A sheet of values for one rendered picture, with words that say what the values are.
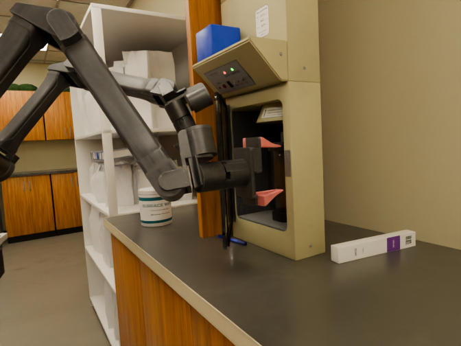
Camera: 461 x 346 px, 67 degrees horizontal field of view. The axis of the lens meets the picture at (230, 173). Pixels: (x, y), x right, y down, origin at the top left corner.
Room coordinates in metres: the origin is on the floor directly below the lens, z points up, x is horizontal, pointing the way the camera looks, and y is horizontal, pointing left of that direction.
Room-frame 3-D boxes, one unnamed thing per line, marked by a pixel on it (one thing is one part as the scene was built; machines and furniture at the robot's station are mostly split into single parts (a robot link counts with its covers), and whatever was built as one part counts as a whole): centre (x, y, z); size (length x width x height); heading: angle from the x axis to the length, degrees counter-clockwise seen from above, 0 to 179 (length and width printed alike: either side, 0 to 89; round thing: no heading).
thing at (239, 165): (0.70, -0.01, 1.20); 0.07 x 0.07 x 0.10; 31
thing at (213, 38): (1.08, 0.02, 1.56); 0.10 x 0.10 x 0.09; 31
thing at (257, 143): (0.74, -0.07, 1.24); 0.09 x 0.07 x 0.07; 121
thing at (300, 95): (1.10, -0.19, 1.33); 0.32 x 0.25 x 0.77; 31
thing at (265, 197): (0.74, -0.07, 1.17); 0.09 x 0.07 x 0.07; 121
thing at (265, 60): (1.00, -0.03, 1.46); 0.32 x 0.11 x 0.10; 31
